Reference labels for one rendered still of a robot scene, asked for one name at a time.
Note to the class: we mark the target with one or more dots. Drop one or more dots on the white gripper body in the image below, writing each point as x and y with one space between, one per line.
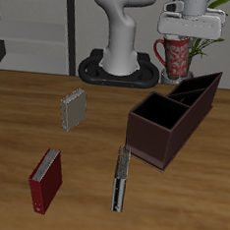
190 25

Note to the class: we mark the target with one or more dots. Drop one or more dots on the red patterned mug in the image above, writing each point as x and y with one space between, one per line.
176 56

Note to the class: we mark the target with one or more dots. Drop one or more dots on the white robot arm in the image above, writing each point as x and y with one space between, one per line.
122 38

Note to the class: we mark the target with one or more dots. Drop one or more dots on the dark brown desk caddy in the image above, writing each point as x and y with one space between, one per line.
150 141

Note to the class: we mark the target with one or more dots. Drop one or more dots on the green pot plant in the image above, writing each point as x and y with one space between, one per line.
200 45

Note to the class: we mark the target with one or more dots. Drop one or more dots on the grey book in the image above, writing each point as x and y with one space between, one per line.
75 110

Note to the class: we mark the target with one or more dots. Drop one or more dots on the white shelf unit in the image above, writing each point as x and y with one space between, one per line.
32 31

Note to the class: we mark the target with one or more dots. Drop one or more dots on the black book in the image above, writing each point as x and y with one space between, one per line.
119 189

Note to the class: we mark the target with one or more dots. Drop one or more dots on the red book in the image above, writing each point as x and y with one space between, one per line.
48 183

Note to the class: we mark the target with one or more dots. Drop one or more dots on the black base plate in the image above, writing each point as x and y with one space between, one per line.
91 72

